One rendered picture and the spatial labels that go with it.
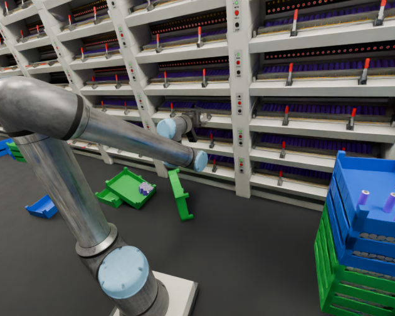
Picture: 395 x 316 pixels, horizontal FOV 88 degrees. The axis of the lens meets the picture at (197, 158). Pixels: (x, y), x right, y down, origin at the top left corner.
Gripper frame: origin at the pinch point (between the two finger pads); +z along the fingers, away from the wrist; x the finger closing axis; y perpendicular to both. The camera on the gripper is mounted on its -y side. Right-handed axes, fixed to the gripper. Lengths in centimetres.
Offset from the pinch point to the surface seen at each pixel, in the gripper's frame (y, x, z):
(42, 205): -67, 121, -46
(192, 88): 18.0, 7.0, -0.2
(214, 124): -2.4, -4.7, 4.9
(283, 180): -36, -45, 17
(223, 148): -18.6, -8.4, 10.2
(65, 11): 73, 114, 2
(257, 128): -2.7, -29.8, 5.1
